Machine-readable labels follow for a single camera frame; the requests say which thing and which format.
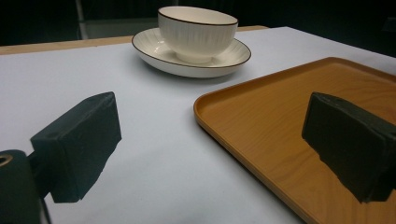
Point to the white ribbed bowl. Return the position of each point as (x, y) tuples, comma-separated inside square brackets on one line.
[(196, 34)]

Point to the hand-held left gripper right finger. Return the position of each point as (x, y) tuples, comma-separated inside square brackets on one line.
[(351, 146)]

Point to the white ribbed plate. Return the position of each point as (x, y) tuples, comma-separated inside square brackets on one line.
[(149, 46)]

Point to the metal stand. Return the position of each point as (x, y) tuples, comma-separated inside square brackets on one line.
[(81, 18)]

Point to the wooden tray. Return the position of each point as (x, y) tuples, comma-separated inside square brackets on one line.
[(274, 124)]

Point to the white table mat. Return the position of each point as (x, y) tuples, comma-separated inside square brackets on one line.
[(149, 140)]

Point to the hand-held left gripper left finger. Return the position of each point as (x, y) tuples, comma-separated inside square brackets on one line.
[(77, 146)]

